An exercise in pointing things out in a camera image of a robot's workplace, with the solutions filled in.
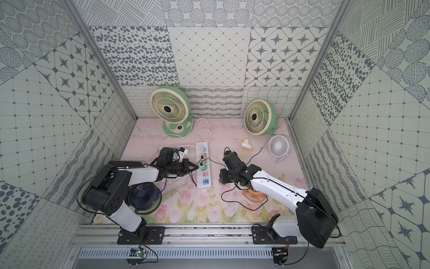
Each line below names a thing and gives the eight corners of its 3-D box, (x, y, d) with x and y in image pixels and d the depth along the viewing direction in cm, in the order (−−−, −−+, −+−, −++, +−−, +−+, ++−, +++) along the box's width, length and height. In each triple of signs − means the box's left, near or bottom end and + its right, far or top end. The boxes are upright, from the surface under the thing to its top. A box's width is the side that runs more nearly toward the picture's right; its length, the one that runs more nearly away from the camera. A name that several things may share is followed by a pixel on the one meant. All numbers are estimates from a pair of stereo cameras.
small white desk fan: (270, 162, 100) (275, 151, 91) (267, 146, 107) (271, 134, 98) (286, 162, 100) (292, 151, 91) (281, 146, 107) (287, 134, 98)
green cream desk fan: (258, 143, 107) (264, 123, 92) (239, 120, 120) (241, 100, 105) (275, 134, 112) (283, 114, 97) (255, 114, 125) (259, 93, 110)
